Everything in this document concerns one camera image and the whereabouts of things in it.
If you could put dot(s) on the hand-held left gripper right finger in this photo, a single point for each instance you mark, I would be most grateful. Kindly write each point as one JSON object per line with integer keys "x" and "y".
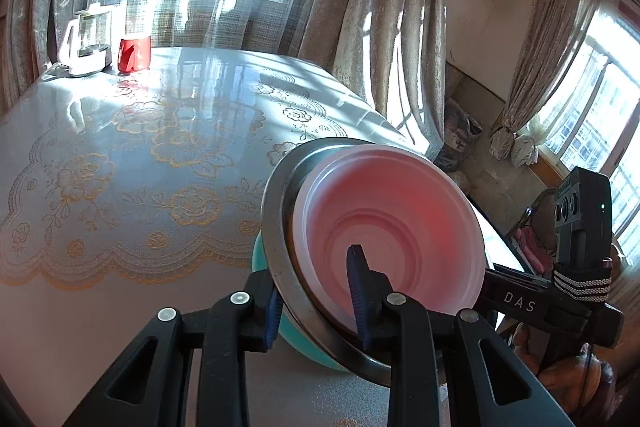
{"x": 357, "y": 287}

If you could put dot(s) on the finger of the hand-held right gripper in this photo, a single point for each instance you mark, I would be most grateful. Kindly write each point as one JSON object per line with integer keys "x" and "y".
{"x": 520, "y": 302}

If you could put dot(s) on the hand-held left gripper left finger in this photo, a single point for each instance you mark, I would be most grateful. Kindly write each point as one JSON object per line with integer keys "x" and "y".
{"x": 272, "y": 312}

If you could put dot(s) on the stainless steel bowl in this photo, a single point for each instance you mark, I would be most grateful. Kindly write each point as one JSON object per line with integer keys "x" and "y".
{"x": 280, "y": 247}

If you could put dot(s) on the red plastic bowl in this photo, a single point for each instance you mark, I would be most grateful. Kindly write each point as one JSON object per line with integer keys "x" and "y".
{"x": 410, "y": 217}

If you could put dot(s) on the person's right hand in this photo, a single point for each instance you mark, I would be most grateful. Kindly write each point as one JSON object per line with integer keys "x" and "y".
{"x": 575, "y": 382}

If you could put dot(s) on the side window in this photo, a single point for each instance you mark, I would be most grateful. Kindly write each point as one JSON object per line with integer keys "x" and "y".
{"x": 605, "y": 107}

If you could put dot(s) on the plastic bag pile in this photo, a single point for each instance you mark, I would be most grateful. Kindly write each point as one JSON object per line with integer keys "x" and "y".
{"x": 462, "y": 137}

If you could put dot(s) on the tied beige curtain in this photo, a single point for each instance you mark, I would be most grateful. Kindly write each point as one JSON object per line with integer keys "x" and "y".
{"x": 560, "y": 47}

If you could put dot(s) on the red mug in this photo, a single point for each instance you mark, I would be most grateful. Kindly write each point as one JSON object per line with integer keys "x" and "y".
{"x": 134, "y": 54}

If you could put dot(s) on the white glass electric kettle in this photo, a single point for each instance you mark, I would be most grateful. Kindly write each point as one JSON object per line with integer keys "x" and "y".
{"x": 85, "y": 42}

